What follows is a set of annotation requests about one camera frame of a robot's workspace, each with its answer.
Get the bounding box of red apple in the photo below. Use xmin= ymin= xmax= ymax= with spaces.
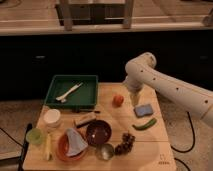
xmin=112 ymin=94 xmax=124 ymax=107

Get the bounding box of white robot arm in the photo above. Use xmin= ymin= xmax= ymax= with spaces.
xmin=123 ymin=52 xmax=213 ymax=127

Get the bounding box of small metal cup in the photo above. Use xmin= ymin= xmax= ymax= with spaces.
xmin=96 ymin=143 xmax=114 ymax=161

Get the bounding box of white paper cup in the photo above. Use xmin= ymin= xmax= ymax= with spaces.
xmin=43 ymin=109 xmax=61 ymax=128

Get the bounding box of light green cup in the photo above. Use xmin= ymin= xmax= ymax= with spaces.
xmin=26 ymin=128 xmax=43 ymax=145

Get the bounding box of blue sponge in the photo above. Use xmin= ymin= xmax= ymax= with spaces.
xmin=134 ymin=104 xmax=153 ymax=118

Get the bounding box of green pepper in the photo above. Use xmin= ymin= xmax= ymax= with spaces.
xmin=132 ymin=118 xmax=157 ymax=131

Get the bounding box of green plastic tray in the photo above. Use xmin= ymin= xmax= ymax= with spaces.
xmin=45 ymin=75 xmax=98 ymax=109

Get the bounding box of dark red bowl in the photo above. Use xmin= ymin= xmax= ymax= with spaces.
xmin=86 ymin=120 xmax=112 ymax=146

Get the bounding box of bunch of dark grapes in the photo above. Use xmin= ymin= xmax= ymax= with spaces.
xmin=115 ymin=133 xmax=135 ymax=155

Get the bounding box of black pen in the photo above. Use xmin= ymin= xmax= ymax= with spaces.
xmin=72 ymin=109 xmax=101 ymax=114

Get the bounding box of light blue cloth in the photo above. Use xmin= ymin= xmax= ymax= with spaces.
xmin=66 ymin=128 xmax=88 ymax=157

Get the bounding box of orange plate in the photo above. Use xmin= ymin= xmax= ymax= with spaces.
xmin=56 ymin=134 xmax=87 ymax=162

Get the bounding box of wooden chair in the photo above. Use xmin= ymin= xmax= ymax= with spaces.
xmin=55 ymin=0 xmax=134 ymax=31

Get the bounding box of black clamp bar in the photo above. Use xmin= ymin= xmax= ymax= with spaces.
xmin=17 ymin=123 xmax=32 ymax=171

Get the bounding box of black cable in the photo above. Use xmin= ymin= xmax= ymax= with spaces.
xmin=170 ymin=111 xmax=197 ymax=171

